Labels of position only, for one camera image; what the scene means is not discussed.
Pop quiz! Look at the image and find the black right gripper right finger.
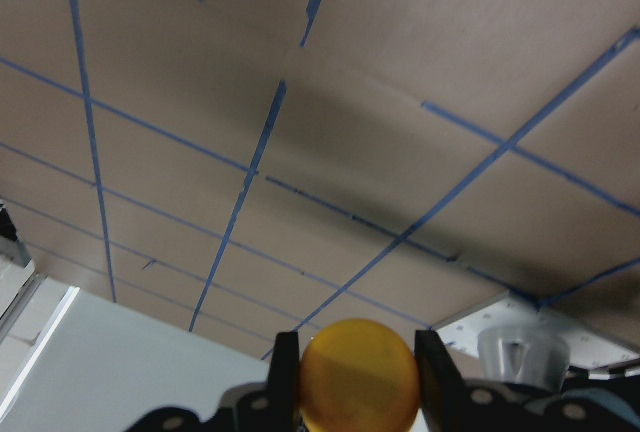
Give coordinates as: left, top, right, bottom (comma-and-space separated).
414, 330, 467, 432

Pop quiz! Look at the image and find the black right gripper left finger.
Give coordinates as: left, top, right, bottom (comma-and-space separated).
266, 331, 300, 431

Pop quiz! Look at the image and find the yellow push button switch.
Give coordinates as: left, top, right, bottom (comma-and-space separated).
299, 319, 420, 431

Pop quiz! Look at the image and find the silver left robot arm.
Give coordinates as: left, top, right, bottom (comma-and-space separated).
477, 326, 571, 393

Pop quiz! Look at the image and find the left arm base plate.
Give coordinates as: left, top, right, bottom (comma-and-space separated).
434, 292, 639, 391

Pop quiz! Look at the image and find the aluminium rail bottom left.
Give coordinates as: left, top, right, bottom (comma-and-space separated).
1, 201, 48, 347

